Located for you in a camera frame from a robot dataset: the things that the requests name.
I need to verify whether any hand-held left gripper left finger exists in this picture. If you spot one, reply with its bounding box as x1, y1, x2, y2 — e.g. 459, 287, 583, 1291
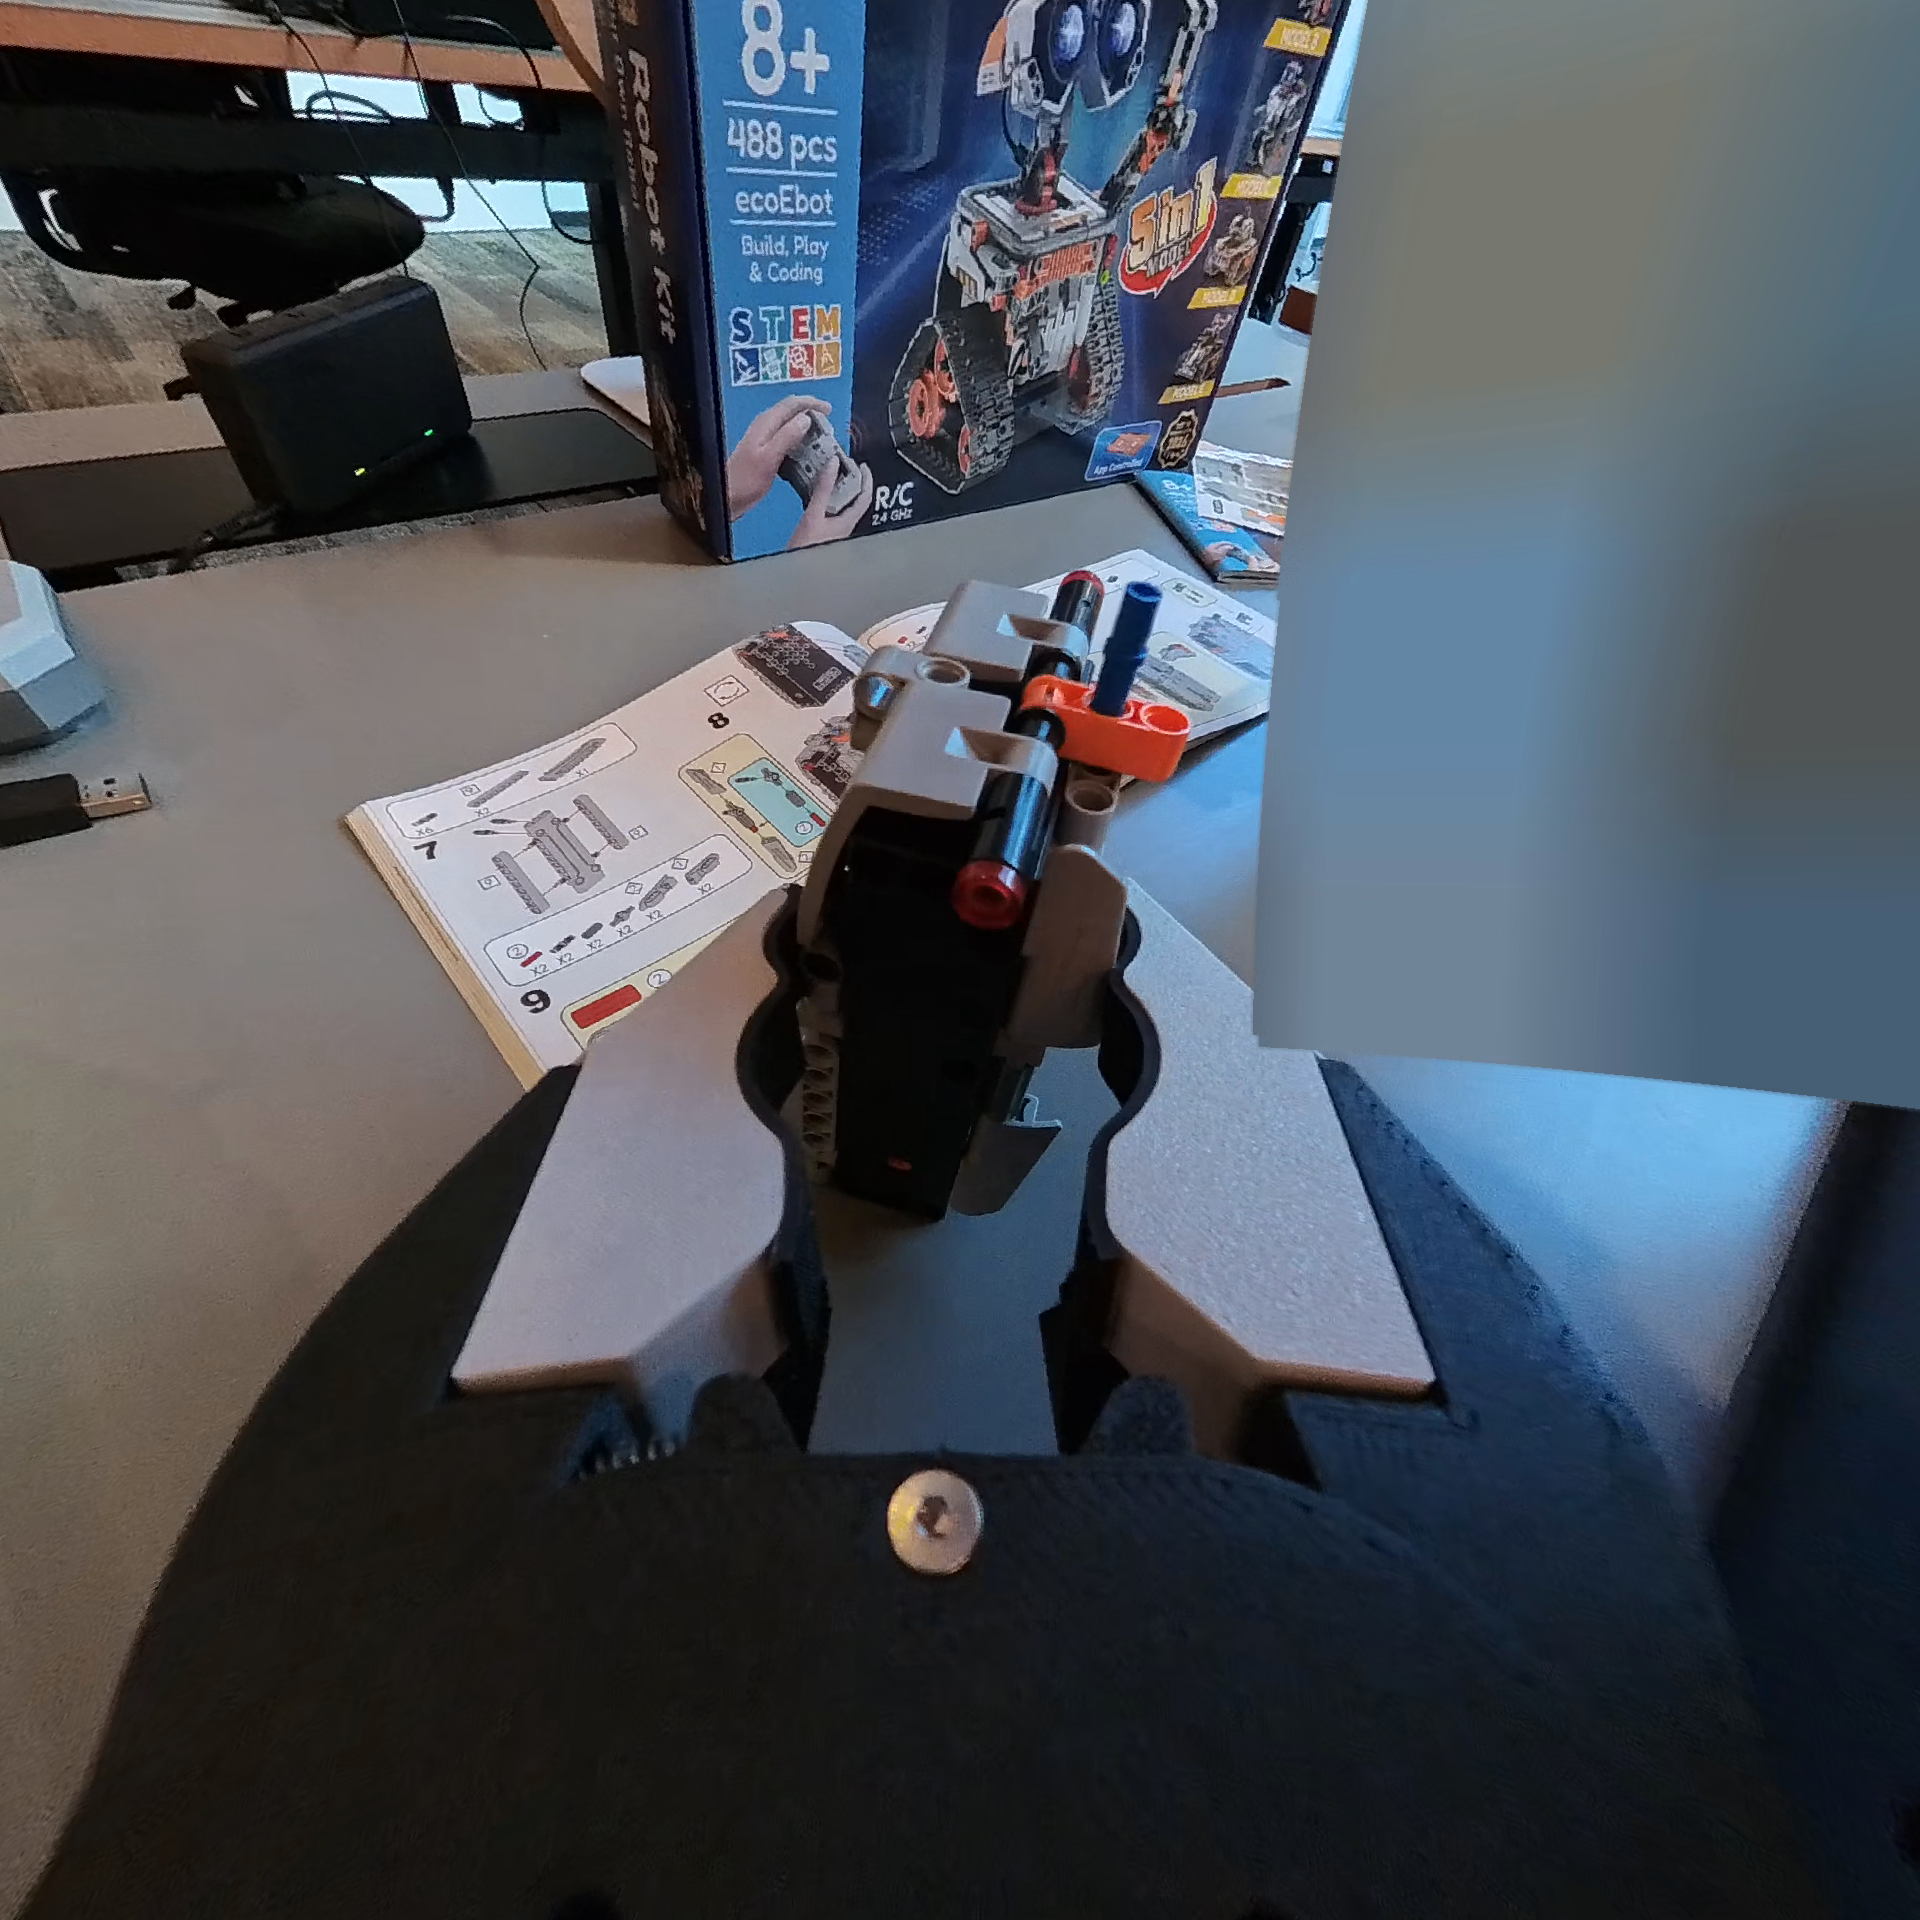
449, 885, 834, 1457

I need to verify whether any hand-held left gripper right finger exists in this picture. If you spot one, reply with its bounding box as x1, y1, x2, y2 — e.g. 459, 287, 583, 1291
1038, 883, 1439, 1457

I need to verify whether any grey brick robot model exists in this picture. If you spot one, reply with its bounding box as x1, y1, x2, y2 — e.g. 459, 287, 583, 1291
742, 570, 1190, 1226

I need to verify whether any grey desk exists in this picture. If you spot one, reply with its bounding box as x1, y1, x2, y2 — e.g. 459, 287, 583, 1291
0, 320, 1847, 1920

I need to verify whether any open instruction booklet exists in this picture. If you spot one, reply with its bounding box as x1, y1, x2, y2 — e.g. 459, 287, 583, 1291
343, 570, 1274, 1088

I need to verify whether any blue printed manual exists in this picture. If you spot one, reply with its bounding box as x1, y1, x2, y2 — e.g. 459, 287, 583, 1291
1135, 447, 1295, 585

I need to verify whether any grey remote controller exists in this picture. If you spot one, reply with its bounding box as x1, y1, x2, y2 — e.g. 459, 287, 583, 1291
0, 557, 107, 752

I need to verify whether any black box with green light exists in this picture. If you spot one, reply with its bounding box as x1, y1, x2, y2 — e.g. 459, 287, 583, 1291
179, 275, 471, 517

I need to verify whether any blue robot kit box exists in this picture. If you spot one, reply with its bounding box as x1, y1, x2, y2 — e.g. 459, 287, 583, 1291
593, 0, 1351, 564

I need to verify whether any black office chair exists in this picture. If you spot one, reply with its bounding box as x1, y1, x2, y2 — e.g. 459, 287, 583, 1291
0, 92, 431, 320

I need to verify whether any wooden table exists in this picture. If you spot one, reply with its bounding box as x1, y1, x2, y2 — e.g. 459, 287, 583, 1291
0, 0, 640, 299

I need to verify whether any black usb cable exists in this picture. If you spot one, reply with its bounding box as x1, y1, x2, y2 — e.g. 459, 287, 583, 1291
0, 771, 154, 848

